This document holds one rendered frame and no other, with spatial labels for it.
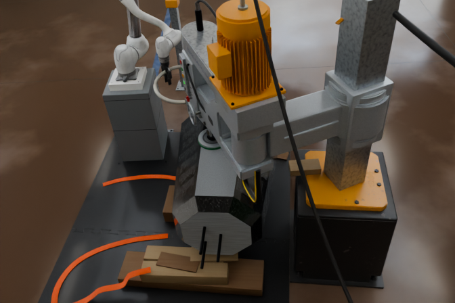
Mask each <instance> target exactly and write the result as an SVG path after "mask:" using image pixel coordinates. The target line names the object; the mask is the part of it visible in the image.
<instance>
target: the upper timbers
mask: <svg viewBox="0 0 455 303"><path fill-rule="evenodd" d="M191 249H192V248H188V247H173V246H147V247H146V252H145V254H144V261H143V262H142V267H141V269H144V268H147V267H150V270H151V273H146V274H143V275H140V278H141V280H142V282H148V283H189V284H211V285H228V276H229V267H228V263H225V262H204V267H203V269H201V268H200V264H201V262H200V264H199V266H198V270H197V272H196V273H193V272H189V271H182V270H178V269H171V268H167V267H163V266H156V263H157V261H158V258H159V256H160V253H161V252H166V253H171V254H178V255H182V256H189V257H190V256H191Z"/></svg>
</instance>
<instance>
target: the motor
mask: <svg viewBox="0 0 455 303"><path fill-rule="evenodd" d="M258 3H259V8H260V12H261V17H262V20H263V25H264V28H265V33H266V36H267V41H268V44H269V50H270V53H271V54H272V28H271V27H270V8H269V6H268V5H267V4H265V3H264V2H262V1H260V0H258ZM245 4H247V5H248V9H247V10H245V11H240V10H238V5H240V0H230V1H227V2H225V3H223V4H222V5H221V6H220V7H219V8H218V9H217V11H216V19H217V42H216V43H213V38H212V44H209V45H207V53H208V59H209V68H210V69H211V71H212V72H213V74H214V76H210V77H209V80H210V81H211V82H212V84H213V85H214V86H215V88H216V90H218V92H219V94H220V95H221V96H222V98H223V99H224V101H225V102H226V104H227V105H228V106H229V107H230V109H231V110H234V109H236V108H240V107H243V106H247V105H249V104H252V103H256V102H258V101H263V100H265V99H269V98H272V97H275V96H278V95H277V93H276V88H275V85H274V80H273V77H272V73H271V70H270V66H269V62H268V58H267V54H266V51H265V46H264V43H263V38H262V35H261V29H260V26H259V21H258V18H257V13H256V10H255V4H254V1H253V0H245Z"/></svg>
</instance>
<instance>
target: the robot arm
mask: <svg viewBox="0 0 455 303"><path fill-rule="evenodd" d="M119 1H120V2H121V3H122V4H123V5H124V6H125V7H126V8H127V18H128V25H129V36H128V37H127V43H126V45H125V44H122V45H118V46H117V47H116V48H115V50H114V61H115V65H116V69H117V71H118V76H117V77H116V79H115V80H116V81H120V80H123V82H124V83H125V82H127V81H128V80H137V74H138V72H139V68H135V65H136V63H137V61H138V60H139V59H140V58H142V57H143V56H144V55H145V54H146V52H147V51H148V48H149V43H148V40H147V39H146V38H145V36H144V35H143V34H142V33H141V25H140V19H141V20H144V21H146V22H149V23H151V24H153V25H156V26H158V27H159V28H161V29H162V31H163V37H158V38H157V39H156V43H155V45H156V52H157V54H158V59H159V62H160V66H161V69H162V71H164V70H165V72H166V74H164V78H165V82H168V84H169V85H171V84H172V83H171V79H172V75H171V70H170V69H169V64H170V63H169V60H170V58H169V52H170V51H171V50H172V48H174V47H175V46H176V45H178V44H179V42H180V41H181V40H182V37H181V31H180V30H174V29H173V28H169V27H168V26H167V25H166V24H165V23H164V22H163V21H161V20H159V19H157V18H155V17H153V16H151V15H149V14H147V13H145V12H143V11H142V10H140V9H139V2H138V0H119Z"/></svg>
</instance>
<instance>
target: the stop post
mask: <svg viewBox="0 0 455 303"><path fill-rule="evenodd" d="M165 4H166V8H169V13H170V18H171V26H172V28H173V29H174V30H180V31H181V23H180V18H179V10H178V6H179V0H165ZM175 50H176V55H177V63H178V65H181V64H180V62H179V61H180V60H179V53H182V50H183V41H182V40H181V41H180V42H179V44H178V45H176V46H175ZM179 75H180V80H179V82H178V84H177V88H176V91H185V90H184V85H183V77H182V73H181V68H179Z"/></svg>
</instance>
